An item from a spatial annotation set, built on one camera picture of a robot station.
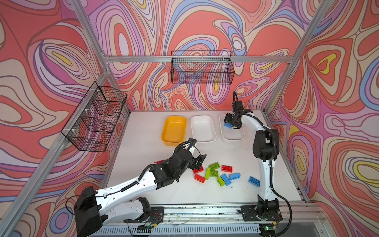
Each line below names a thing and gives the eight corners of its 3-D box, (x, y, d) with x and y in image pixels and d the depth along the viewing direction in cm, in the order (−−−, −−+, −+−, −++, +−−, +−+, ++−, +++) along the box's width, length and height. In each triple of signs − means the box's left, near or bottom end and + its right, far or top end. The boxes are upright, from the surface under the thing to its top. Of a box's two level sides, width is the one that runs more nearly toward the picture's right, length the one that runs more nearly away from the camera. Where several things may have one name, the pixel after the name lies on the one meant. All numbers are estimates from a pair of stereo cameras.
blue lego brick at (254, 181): (247, 181, 86) (249, 179, 84) (248, 177, 88) (250, 175, 85) (258, 187, 84) (260, 185, 82) (259, 183, 86) (261, 181, 83)
